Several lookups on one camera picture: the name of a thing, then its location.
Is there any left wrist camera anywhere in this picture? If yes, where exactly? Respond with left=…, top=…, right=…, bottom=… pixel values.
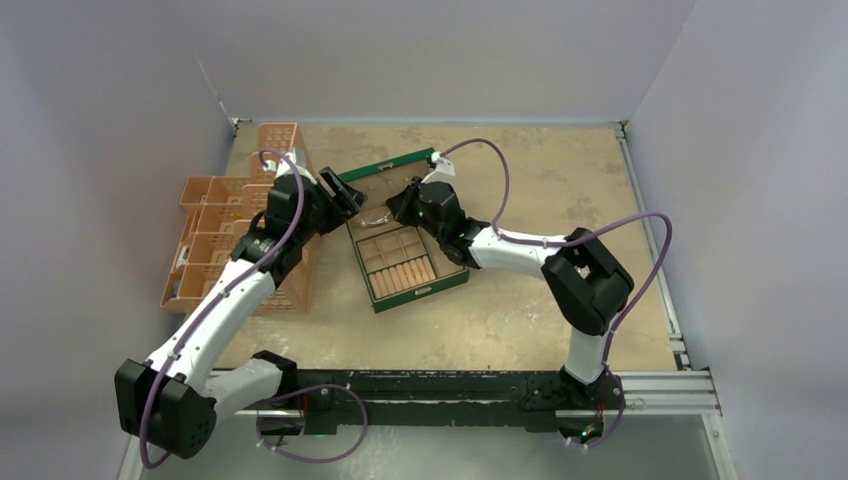
left=269, top=147, right=314, bottom=182

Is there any orange plastic tiered organizer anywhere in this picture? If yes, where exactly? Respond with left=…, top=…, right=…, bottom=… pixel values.
left=160, top=154, right=320, bottom=317

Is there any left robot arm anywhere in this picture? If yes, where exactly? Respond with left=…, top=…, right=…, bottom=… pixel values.
left=114, top=167, right=367, bottom=459

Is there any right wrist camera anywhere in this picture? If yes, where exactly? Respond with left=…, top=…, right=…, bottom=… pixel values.
left=422, top=151, right=456, bottom=184

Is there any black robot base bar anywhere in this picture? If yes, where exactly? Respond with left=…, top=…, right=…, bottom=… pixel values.
left=233, top=349, right=627, bottom=439

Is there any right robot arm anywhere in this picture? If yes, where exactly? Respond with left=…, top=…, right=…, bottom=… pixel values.
left=385, top=178, right=634, bottom=407

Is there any green jewelry box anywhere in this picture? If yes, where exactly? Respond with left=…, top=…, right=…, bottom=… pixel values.
left=338, top=148, right=470, bottom=313

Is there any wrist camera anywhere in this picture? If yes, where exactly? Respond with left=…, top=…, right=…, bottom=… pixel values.
left=269, top=147, right=314, bottom=182
left=422, top=151, right=456, bottom=184

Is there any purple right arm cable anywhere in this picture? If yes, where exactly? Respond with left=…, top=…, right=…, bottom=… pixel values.
left=437, top=137, right=674, bottom=452

